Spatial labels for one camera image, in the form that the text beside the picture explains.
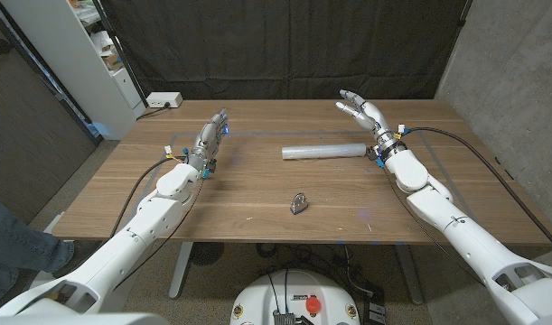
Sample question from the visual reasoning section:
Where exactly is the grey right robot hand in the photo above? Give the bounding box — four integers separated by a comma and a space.
334, 88, 407, 158

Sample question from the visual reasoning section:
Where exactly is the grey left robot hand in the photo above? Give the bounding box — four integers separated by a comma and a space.
187, 107, 230, 175

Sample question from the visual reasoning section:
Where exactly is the silver foil roll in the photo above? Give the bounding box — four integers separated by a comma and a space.
281, 143, 368, 161

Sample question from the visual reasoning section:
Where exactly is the white power outlet box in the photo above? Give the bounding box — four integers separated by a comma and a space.
145, 91, 184, 109

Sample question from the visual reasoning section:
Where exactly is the black round floor base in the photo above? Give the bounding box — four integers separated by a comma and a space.
189, 242, 225, 266

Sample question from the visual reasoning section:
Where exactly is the black backdrop curtain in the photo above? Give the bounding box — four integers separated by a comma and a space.
98, 0, 469, 101

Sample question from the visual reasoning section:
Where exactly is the backdrop stand pole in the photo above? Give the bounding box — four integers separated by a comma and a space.
90, 0, 149, 108
455, 0, 474, 27

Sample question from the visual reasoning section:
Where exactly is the cardboard box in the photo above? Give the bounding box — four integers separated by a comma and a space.
101, 51, 125, 72

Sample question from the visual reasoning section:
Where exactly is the white table leg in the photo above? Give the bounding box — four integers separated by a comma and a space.
168, 242, 194, 300
395, 243, 425, 306

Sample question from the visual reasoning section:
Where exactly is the white shelf cabinet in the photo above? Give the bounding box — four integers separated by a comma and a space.
0, 0, 146, 141

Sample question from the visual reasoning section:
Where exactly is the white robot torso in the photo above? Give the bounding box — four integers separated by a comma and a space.
229, 269, 361, 325

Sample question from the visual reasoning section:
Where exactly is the black floor power strip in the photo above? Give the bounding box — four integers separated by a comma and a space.
363, 300, 388, 325

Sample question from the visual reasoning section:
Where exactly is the red emergency stop button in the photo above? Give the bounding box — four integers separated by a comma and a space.
304, 296, 323, 315

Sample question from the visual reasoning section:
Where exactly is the person in blue jeans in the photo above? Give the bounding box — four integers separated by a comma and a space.
0, 196, 76, 308

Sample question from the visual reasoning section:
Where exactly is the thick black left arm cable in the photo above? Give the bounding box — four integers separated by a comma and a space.
108, 155, 189, 240

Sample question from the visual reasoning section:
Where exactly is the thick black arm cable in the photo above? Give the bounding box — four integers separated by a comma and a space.
404, 126, 552, 256
108, 155, 189, 240

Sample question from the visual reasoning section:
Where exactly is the black floor cable tangle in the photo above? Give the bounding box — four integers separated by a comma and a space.
256, 243, 376, 299

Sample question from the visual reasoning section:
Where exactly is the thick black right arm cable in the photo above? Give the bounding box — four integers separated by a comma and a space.
404, 126, 552, 256

